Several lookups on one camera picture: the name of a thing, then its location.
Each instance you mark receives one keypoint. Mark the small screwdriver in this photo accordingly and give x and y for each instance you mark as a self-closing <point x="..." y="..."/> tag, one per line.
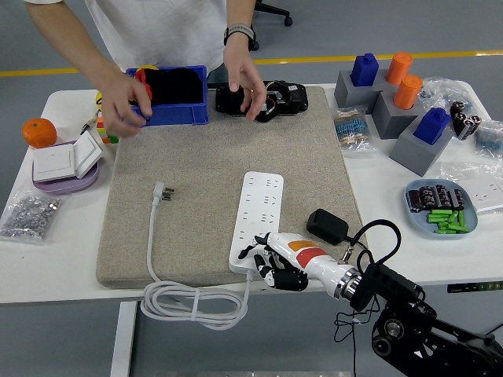
<point x="87" y="126"/>

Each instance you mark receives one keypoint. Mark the white socket panel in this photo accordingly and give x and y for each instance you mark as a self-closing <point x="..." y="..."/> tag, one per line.
<point x="489" y="196"/>

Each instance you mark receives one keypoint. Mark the colourful puzzle cube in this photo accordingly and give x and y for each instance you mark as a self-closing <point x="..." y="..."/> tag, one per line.
<point x="110" y="139"/>

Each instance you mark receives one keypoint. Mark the person's right hand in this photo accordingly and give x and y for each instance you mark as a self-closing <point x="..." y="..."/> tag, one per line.
<point x="122" y="106"/>

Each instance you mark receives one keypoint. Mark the black desk control panel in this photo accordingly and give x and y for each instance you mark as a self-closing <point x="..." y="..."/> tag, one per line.
<point x="471" y="287"/>

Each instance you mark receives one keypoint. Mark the purple dish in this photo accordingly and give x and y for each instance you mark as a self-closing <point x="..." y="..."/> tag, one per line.
<point x="67" y="187"/>

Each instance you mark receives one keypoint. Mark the green cylindrical cell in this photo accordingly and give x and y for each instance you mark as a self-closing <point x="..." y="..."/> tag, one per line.
<point x="454" y="218"/>
<point x="452" y="228"/>
<point x="440" y="213"/>
<point x="439" y="218"/>
<point x="462" y="219"/>

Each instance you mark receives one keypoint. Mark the blue square peg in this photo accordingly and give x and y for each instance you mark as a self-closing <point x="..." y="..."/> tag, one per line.
<point x="431" y="127"/>
<point x="363" y="70"/>

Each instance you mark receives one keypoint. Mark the grey wristwatch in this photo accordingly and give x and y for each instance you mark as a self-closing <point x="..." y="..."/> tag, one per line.
<point x="237" y="29"/>

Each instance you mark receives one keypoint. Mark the light blue plate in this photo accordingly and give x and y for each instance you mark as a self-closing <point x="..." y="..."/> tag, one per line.
<point x="416" y="224"/>

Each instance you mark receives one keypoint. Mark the bag of blue resistors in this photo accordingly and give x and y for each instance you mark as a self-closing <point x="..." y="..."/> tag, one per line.
<point x="491" y="139"/>

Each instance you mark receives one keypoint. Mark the clear bag with socket panel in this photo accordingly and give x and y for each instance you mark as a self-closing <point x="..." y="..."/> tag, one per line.
<point x="467" y="173"/>

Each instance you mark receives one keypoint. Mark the person's left forearm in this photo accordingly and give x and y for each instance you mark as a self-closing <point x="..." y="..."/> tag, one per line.
<point x="239" y="12"/>

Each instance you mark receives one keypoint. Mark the grey holder block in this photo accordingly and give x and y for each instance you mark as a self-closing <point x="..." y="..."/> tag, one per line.
<point x="393" y="121"/>
<point x="349" y="98"/>
<point x="412" y="155"/>

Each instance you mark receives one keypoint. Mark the black capacitor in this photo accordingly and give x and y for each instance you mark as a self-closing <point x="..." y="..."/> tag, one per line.
<point x="457" y="198"/>
<point x="414" y="200"/>
<point x="442" y="195"/>
<point x="428" y="196"/>

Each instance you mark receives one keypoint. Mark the white table leg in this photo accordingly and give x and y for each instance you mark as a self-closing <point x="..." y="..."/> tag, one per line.
<point x="123" y="337"/>

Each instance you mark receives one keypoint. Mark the black plug adapter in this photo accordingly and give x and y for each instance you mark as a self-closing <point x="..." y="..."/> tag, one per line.
<point x="326" y="225"/>

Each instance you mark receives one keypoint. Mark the blue plastic bin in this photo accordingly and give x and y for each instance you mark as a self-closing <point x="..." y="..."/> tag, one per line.
<point x="177" y="114"/>

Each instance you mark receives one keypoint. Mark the clear plastic bag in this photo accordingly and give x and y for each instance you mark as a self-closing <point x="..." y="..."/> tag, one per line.
<point x="444" y="92"/>

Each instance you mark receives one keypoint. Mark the bag of silver nuts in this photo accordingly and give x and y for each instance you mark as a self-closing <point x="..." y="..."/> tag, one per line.
<point x="27" y="216"/>

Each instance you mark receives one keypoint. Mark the orange cylinder peg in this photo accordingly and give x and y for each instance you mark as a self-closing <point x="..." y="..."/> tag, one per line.
<point x="397" y="68"/>
<point x="407" y="93"/>

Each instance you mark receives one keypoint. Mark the person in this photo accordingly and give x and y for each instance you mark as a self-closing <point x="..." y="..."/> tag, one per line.
<point x="157" y="31"/>

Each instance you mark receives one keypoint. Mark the orange fruit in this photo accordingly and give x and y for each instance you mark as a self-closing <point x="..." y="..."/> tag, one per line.
<point x="38" y="132"/>

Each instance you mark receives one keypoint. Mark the white wall switch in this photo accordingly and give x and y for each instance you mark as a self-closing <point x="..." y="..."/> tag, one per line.
<point x="53" y="163"/>

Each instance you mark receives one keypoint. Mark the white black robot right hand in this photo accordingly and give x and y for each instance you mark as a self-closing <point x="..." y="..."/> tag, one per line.
<point x="310" y="255"/>

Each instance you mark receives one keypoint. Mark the black red cloth gloves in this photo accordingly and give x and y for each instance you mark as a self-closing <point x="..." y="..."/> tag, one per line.
<point x="177" y="86"/>

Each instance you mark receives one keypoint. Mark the person's left hand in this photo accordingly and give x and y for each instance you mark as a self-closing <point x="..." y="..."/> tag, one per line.
<point x="243" y="64"/>

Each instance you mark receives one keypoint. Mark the white power strip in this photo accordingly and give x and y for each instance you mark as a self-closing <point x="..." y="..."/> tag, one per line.
<point x="255" y="204"/>

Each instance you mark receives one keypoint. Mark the black office chair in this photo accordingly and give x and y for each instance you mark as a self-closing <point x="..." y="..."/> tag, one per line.
<point x="275" y="9"/>

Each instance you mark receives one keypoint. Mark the black electronic device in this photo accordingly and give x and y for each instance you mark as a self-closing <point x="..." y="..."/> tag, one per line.
<point x="291" y="98"/>

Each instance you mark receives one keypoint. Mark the grey-brown mat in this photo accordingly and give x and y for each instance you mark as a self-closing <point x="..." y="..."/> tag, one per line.
<point x="196" y="165"/>

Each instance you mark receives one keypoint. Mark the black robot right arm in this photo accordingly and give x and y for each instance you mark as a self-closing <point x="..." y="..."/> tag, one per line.
<point x="393" y="279"/>

